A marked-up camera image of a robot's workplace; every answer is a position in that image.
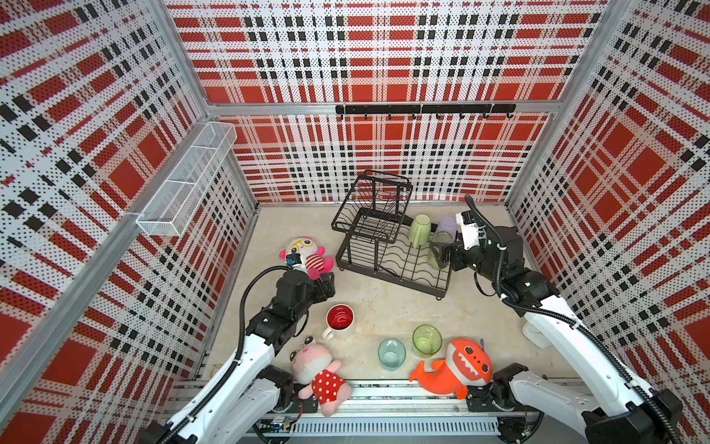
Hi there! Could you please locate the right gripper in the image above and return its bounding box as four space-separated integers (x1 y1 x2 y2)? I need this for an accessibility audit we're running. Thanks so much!
429 234 501 286

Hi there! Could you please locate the tall green glass cup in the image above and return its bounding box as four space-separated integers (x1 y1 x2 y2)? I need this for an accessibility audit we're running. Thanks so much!
427 231 453 270

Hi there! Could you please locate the white mug red interior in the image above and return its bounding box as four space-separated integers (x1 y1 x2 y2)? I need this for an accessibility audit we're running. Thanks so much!
322 303 355 342

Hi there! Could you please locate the lavender plastic cup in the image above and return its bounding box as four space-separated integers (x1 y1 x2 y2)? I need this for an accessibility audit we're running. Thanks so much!
435 216 458 242

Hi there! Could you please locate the white mug green handle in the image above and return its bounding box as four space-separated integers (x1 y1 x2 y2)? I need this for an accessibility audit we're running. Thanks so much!
409 214 432 248

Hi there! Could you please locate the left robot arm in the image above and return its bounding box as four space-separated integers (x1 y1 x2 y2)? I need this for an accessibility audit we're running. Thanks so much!
139 266 336 443

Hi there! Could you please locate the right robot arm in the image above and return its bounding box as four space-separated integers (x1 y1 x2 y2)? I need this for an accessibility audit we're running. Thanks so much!
434 196 682 443

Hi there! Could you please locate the yellow pink owl plush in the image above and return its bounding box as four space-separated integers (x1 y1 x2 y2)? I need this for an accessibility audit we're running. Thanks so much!
279 237 335 279

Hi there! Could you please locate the pink bear plush toy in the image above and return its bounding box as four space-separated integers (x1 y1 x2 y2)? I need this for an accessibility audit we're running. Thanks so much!
290 337 352 417

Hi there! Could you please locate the short green glass cup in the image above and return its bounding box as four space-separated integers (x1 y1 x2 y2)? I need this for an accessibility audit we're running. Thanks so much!
412 324 443 357

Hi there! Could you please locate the teal glass cup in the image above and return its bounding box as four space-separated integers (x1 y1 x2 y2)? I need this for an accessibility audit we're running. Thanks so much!
377 338 407 371

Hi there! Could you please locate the red shark plush toy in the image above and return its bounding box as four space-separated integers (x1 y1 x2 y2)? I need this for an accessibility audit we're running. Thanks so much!
409 339 493 400

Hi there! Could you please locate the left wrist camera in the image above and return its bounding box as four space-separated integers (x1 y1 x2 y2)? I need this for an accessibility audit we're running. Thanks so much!
285 253 306 271

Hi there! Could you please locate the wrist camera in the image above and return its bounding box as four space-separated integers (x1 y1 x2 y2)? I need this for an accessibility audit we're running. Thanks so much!
285 253 306 271
456 210 488 251

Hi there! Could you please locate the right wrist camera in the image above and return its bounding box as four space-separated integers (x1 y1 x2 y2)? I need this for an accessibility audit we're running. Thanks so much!
456 210 488 251

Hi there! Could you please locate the black wire dish rack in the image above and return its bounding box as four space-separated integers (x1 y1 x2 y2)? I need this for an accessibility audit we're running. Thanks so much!
331 170 451 301

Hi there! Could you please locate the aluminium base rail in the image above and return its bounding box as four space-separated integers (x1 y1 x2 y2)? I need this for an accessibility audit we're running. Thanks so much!
160 378 628 444

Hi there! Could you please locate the black wall hook rail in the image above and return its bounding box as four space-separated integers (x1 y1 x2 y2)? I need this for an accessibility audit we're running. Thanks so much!
335 103 517 117

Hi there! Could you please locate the white wire wall basket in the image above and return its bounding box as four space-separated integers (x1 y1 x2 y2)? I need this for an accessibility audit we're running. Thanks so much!
137 122 237 237

